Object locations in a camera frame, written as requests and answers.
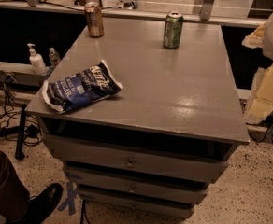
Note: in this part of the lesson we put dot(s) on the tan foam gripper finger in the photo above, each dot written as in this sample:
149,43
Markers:
260,103

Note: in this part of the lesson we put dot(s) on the blue chip bag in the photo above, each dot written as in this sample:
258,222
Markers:
84,88

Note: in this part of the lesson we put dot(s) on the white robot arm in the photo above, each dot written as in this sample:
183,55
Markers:
260,103

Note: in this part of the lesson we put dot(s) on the green soda can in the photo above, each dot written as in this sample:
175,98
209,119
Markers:
173,28

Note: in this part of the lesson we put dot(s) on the grey drawer cabinet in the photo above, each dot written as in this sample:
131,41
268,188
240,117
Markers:
169,133

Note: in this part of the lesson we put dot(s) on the brown soda can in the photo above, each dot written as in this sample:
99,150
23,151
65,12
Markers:
94,19

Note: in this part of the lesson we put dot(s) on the small clear bottle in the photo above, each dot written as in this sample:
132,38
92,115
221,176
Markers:
54,57

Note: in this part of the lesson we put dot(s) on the white pump bottle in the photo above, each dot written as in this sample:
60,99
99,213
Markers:
36,60

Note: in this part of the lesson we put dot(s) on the blue tape cross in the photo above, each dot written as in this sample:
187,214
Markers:
71,201

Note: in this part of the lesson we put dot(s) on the black leather shoe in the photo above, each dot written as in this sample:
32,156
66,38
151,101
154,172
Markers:
41,206

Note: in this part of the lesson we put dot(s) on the black stand pole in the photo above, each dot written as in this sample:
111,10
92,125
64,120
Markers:
19,155

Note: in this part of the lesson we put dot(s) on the brown trouser leg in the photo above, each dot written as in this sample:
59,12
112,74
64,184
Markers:
14,196

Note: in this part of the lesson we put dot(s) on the grey metal rail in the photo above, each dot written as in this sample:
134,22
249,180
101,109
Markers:
133,14

